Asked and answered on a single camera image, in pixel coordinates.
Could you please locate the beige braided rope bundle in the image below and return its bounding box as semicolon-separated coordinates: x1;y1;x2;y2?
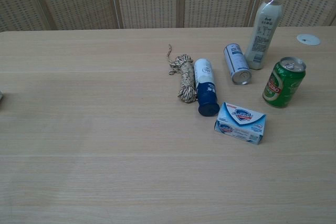
165;44;197;103

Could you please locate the blue and white spray can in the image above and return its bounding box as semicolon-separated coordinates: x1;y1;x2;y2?
193;58;221;117

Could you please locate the slim silver drink can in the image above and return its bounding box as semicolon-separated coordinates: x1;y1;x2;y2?
223;43;253;86

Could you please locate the blue white soap box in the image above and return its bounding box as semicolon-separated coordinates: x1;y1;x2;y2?
214;101;267;146

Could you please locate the milky drink plastic bottle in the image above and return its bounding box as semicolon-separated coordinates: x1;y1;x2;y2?
244;0;286;70

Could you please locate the green beer can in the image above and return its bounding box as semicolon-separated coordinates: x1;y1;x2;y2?
262;56;307;109

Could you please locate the round white cable grommet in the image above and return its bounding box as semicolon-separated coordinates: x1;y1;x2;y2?
297;34;322;46

